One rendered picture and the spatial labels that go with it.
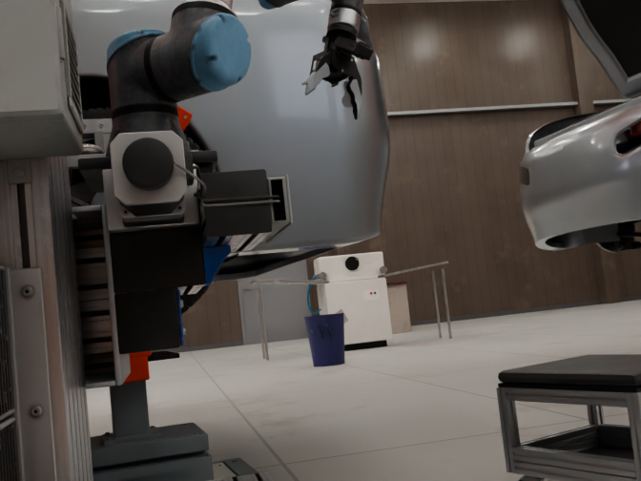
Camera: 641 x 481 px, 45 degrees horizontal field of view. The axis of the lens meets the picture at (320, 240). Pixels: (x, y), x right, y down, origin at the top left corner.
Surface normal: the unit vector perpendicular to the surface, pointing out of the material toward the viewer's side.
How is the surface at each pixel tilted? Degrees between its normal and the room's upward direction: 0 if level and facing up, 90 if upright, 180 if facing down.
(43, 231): 90
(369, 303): 90
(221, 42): 97
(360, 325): 90
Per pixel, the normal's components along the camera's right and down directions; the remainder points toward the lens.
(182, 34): -0.47, -0.34
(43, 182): 0.19, -0.11
